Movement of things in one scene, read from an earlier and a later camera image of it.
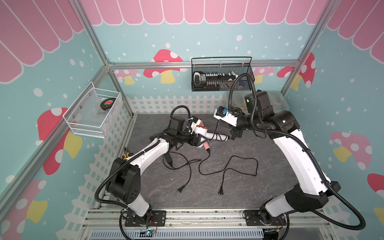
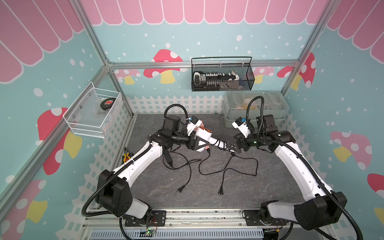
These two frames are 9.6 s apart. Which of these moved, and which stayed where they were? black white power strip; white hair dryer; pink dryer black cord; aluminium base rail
Moved: white hair dryer
Stayed: black white power strip; aluminium base rail; pink dryer black cord
